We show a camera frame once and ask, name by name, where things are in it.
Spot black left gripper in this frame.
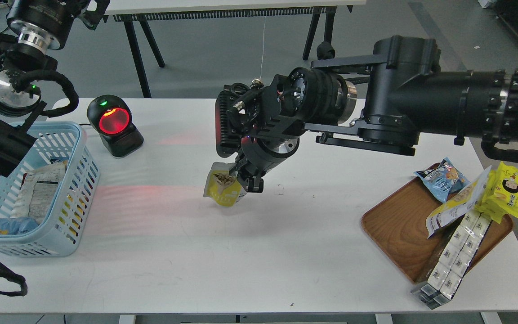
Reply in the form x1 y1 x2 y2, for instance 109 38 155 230
7 0 110 50

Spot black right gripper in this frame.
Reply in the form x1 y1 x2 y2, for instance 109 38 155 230
214 74 306 193

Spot yellow nut snack pouch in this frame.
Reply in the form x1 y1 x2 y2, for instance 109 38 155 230
203 162 247 207

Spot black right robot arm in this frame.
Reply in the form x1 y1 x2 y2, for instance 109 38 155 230
214 36 518 193

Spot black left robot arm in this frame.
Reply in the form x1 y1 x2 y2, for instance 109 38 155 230
0 0 109 297

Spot white snack bag in basket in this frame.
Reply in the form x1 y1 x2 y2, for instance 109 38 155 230
11 159 68 224

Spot light blue plastic basket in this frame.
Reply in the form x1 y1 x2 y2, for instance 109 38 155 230
0 121 100 257

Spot blue snack bag in basket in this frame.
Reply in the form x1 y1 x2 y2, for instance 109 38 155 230
0 217 39 235

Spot yellow white snack pouch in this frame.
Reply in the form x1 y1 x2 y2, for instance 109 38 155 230
425 166 492 238

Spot long white snack box pack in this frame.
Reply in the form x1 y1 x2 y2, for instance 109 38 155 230
411 211 491 310

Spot yellow cartoon snack pack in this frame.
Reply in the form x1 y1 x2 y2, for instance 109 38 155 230
475 162 518 224

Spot white background table black legs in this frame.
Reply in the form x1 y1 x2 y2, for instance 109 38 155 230
86 0 367 99

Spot black barcode scanner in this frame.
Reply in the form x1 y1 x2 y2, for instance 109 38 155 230
86 94 144 158

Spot brown wooden tray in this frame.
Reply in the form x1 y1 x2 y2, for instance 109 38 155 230
361 162 514 284

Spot white hanging cable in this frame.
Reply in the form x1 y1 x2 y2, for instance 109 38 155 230
259 16 267 86

